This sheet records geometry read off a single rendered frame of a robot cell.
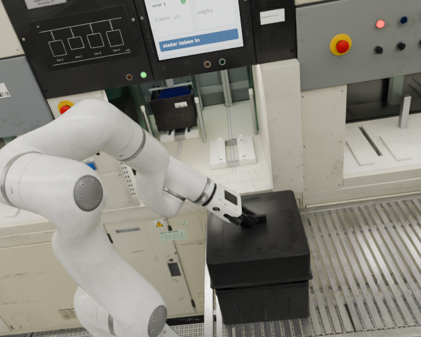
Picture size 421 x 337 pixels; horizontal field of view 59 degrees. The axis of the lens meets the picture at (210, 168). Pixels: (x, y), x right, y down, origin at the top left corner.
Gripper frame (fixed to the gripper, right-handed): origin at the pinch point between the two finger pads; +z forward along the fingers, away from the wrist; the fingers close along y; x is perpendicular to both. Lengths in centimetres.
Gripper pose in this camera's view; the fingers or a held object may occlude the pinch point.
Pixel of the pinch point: (249, 217)
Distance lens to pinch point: 113.8
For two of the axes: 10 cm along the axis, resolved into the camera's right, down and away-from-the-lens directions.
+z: 8.1, 4.9, 3.2
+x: -5.8, 6.7, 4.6
